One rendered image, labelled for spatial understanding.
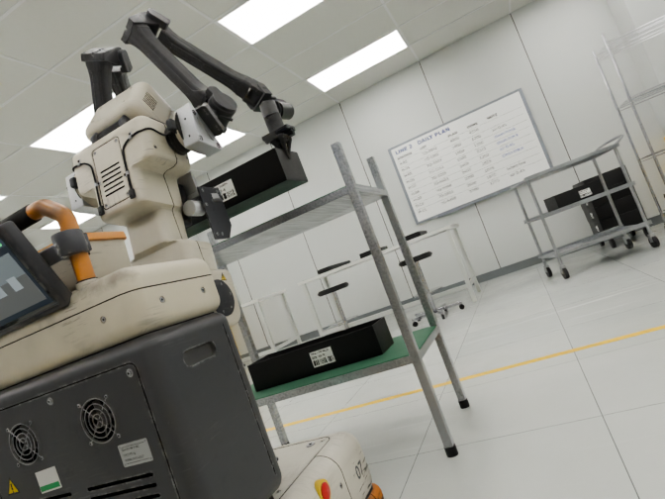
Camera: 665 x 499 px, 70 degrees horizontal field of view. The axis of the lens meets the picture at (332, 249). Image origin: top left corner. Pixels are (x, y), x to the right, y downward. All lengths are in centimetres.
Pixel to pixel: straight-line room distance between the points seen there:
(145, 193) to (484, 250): 548
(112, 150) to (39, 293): 52
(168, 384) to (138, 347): 8
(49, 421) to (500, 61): 624
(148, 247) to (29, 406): 47
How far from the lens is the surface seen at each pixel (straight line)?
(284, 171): 155
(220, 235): 139
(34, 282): 99
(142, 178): 133
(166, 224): 134
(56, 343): 103
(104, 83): 171
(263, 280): 739
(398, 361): 164
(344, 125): 690
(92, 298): 94
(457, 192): 643
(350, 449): 131
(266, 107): 166
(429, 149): 653
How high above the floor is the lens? 66
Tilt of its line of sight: 4 degrees up
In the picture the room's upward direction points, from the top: 20 degrees counter-clockwise
